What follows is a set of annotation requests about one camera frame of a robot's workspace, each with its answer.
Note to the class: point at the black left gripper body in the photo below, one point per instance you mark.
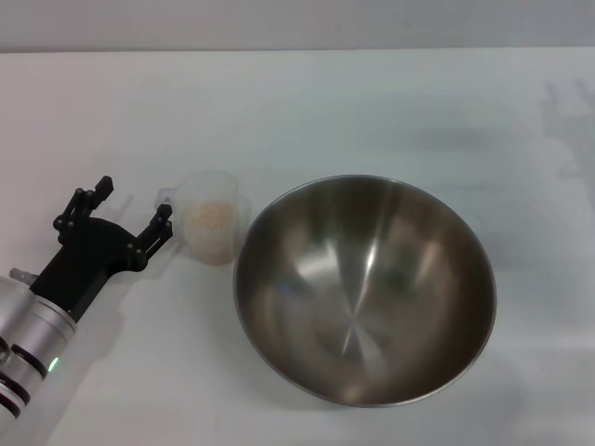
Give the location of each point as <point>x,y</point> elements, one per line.
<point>88,260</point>

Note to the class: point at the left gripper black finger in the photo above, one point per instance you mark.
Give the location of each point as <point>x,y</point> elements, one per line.
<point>157,230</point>
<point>88,197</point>

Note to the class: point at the white rice grains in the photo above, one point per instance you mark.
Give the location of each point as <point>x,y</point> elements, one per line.
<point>209,218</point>

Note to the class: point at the clear plastic measuring cup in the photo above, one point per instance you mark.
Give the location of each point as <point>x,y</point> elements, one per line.
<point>214,241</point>

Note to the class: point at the stainless steel mixing bowl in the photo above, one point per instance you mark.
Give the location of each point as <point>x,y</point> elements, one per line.
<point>367,297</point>

